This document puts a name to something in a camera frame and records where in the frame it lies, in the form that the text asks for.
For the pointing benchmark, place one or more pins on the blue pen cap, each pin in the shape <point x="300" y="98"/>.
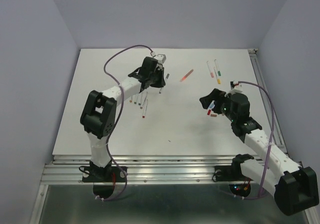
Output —
<point x="212" y="105"/>

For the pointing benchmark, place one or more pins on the brown capped marker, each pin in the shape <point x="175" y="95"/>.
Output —
<point x="144" y="100"/>

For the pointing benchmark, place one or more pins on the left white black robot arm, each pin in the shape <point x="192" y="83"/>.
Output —
<point x="99" y="113"/>

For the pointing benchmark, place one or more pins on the right side aluminium rail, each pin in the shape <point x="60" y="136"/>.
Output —
<point x="277" y="134"/>

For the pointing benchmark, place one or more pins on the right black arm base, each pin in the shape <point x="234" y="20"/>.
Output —
<point x="232" y="172"/>

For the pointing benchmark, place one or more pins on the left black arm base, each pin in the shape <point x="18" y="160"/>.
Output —
<point x="110" y="173"/>

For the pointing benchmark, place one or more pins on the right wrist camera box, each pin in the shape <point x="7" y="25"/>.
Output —
<point x="235" y="87"/>

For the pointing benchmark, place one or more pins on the green capped marker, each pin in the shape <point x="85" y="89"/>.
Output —
<point x="217" y="67"/>

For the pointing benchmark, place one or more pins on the orange highlighter pen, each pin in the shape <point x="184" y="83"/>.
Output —
<point x="186" y="75"/>

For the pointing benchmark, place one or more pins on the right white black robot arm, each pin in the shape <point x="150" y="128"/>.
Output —
<point x="293" y="187"/>

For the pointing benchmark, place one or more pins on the pink capped marker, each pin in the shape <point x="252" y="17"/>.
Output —
<point x="210" y="69"/>

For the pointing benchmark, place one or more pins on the aluminium rail frame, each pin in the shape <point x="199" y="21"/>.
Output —
<point x="161" y="189"/>

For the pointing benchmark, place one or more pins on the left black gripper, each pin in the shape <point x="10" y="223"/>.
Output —
<point x="161" y="83"/>

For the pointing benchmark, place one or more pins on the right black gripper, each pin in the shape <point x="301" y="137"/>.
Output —
<point x="217" y="95"/>

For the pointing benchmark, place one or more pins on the yellow capped marker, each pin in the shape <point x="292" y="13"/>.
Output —
<point x="217" y="76"/>

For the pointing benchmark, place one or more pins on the red capped marker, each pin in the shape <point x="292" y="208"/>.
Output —
<point x="145" y="108"/>

